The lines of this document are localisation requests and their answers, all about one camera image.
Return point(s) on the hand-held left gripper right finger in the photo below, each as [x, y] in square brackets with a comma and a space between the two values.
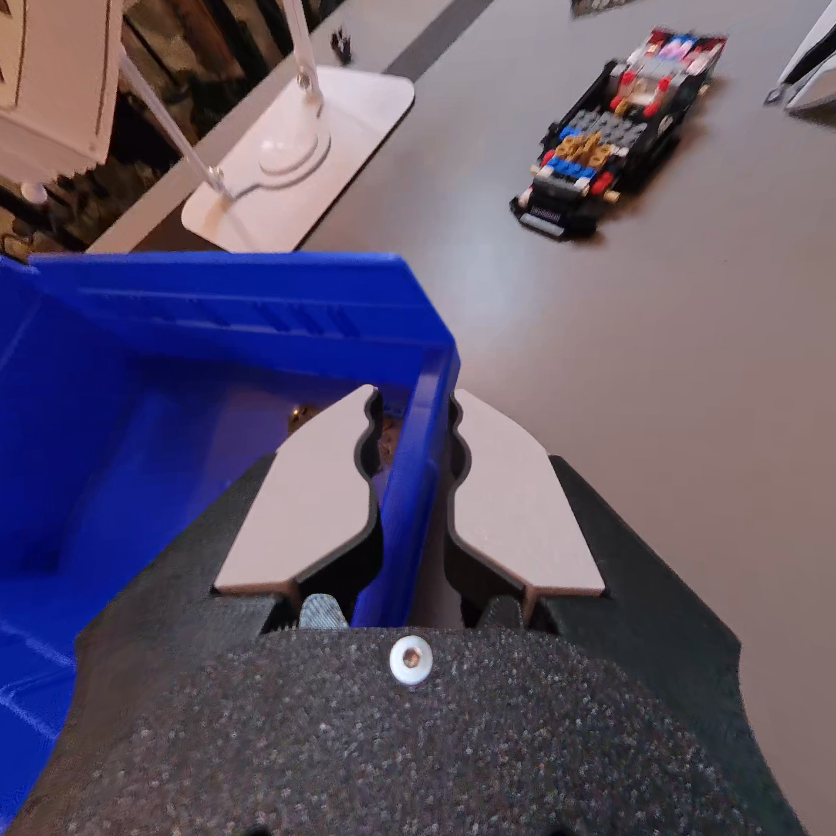
[522, 522]

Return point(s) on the small black lego figure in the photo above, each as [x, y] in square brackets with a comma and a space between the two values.
[341, 47]

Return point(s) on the black lego car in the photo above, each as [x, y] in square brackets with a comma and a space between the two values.
[614, 137]

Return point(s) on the lego instruction booklet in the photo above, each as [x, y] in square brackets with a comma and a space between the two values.
[59, 65]

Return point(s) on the blue plastic bin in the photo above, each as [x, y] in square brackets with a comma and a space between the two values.
[163, 424]

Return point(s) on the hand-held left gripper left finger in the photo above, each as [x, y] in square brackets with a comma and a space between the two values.
[300, 516]

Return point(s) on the white booklet stand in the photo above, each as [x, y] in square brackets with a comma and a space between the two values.
[352, 130]

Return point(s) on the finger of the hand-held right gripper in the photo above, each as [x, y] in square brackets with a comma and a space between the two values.
[816, 95]
[813, 39]

